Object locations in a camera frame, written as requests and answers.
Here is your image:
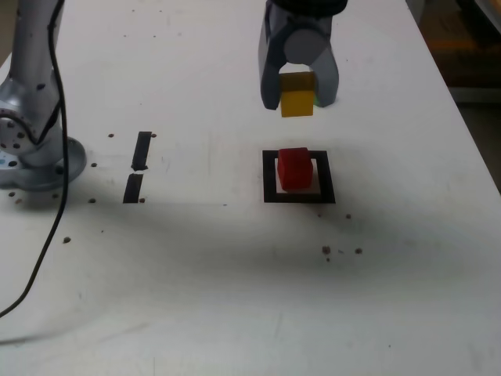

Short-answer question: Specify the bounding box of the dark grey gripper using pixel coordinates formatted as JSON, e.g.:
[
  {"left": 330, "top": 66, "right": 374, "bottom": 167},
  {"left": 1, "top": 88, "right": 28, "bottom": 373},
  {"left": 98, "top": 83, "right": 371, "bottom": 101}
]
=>
[{"left": 258, "top": 5, "right": 340, "bottom": 111}]

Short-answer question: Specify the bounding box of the black tape strip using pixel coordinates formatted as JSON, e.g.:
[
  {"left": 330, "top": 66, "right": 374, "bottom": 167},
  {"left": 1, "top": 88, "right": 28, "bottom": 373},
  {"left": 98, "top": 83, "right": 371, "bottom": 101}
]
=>
[{"left": 122, "top": 131, "right": 153, "bottom": 204}]

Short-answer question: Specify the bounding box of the red cube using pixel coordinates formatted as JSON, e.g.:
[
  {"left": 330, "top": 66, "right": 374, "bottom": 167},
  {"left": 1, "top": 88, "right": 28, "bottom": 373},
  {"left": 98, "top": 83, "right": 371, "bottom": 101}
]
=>
[{"left": 276, "top": 146, "right": 314, "bottom": 193}]

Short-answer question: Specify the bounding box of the brown background furniture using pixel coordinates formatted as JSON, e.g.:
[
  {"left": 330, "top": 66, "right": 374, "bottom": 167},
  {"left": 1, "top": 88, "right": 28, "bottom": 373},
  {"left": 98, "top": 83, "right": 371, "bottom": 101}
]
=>
[{"left": 405, "top": 0, "right": 501, "bottom": 103}]

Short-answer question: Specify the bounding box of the yellow cube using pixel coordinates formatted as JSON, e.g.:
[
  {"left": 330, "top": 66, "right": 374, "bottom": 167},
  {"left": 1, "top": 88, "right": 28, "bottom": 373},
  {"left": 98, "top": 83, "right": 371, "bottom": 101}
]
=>
[{"left": 279, "top": 71, "right": 316, "bottom": 118}]

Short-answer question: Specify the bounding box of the black cable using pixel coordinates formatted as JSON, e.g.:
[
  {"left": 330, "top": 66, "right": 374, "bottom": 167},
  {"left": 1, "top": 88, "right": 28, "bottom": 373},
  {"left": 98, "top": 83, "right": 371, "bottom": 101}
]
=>
[{"left": 0, "top": 0, "right": 70, "bottom": 318}]

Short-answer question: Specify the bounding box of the black tape square outline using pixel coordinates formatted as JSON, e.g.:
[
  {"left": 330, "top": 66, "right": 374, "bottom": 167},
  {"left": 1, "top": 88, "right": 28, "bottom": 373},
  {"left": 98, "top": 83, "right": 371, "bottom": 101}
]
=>
[{"left": 261, "top": 150, "right": 337, "bottom": 204}]

